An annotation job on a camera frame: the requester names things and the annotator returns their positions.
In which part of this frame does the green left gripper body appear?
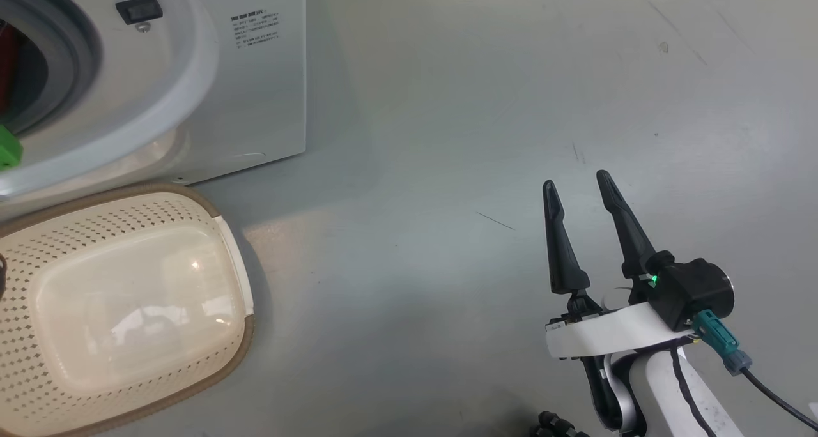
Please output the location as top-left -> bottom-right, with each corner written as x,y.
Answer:
0,125 -> 24,169

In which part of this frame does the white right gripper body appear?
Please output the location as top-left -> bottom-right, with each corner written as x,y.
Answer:
545,279 -> 695,430

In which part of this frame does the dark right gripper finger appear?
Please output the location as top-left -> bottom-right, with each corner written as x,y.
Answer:
542,180 -> 592,295
596,170 -> 657,280

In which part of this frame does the red and white jersey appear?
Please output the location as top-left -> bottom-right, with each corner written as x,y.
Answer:
0,22 -> 18,115

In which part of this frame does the cream perforated laundry basket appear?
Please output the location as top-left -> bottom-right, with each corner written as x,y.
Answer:
0,183 -> 256,437

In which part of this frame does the white front-load washing machine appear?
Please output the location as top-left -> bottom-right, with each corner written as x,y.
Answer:
0,0 -> 307,201

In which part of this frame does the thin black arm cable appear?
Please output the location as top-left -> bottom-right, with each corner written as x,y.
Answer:
668,346 -> 705,437

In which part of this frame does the teal connector with black cable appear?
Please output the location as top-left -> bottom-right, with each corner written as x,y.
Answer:
692,309 -> 818,433

